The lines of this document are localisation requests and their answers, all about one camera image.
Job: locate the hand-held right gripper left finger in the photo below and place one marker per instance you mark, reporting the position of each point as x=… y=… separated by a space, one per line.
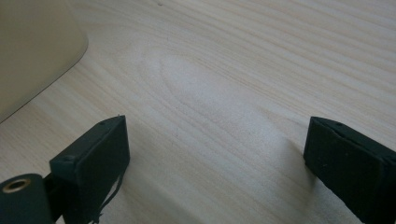
x=93 y=168

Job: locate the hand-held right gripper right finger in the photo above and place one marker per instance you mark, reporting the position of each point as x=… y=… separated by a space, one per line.
x=351 y=168

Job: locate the white square plastic bin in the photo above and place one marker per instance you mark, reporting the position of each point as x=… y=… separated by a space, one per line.
x=34 y=49

